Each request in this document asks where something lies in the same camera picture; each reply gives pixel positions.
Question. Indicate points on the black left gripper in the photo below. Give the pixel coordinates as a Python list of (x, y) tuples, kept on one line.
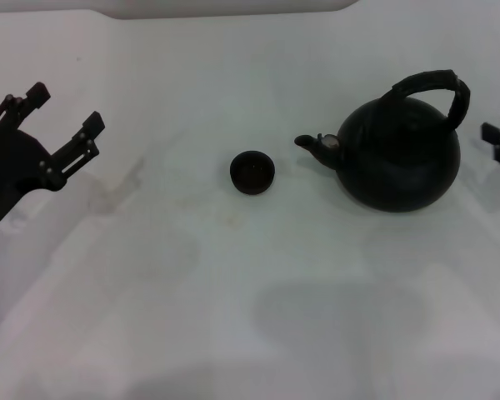
[(8, 166)]

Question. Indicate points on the black round teapot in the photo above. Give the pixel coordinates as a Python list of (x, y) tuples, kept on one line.
[(400, 166)]

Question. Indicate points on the small black teacup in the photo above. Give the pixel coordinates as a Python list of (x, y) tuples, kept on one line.
[(252, 173)]

